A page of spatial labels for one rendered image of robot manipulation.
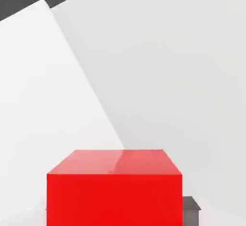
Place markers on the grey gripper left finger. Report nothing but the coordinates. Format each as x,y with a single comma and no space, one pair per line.
38,218

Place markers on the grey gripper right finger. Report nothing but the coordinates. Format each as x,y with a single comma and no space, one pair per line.
190,214

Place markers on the small red cube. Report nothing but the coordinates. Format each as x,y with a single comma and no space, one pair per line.
115,197

